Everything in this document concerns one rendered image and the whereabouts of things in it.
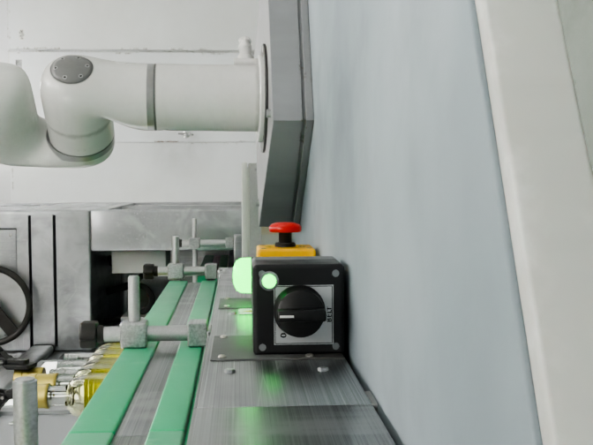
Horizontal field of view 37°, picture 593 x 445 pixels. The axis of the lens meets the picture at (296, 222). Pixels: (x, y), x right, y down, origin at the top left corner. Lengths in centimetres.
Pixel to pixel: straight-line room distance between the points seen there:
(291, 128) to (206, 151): 397
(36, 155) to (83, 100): 15
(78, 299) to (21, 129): 115
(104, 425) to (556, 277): 40
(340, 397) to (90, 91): 72
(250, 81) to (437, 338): 84
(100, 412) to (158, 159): 447
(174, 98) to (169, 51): 395
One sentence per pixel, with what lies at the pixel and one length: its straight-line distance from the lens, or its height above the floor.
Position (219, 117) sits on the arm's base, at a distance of 124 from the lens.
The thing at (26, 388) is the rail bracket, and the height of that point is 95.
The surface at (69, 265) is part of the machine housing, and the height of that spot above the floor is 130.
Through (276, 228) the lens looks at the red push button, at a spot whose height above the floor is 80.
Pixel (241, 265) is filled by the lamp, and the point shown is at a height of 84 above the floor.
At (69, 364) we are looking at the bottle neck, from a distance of 148.
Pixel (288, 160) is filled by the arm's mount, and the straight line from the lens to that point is 121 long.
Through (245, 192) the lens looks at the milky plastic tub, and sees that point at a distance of 153.
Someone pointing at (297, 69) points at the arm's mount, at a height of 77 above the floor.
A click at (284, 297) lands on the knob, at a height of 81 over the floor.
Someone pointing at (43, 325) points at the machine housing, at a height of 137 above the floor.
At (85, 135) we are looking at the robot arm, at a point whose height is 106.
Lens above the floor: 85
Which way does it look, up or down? 4 degrees down
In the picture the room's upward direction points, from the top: 90 degrees counter-clockwise
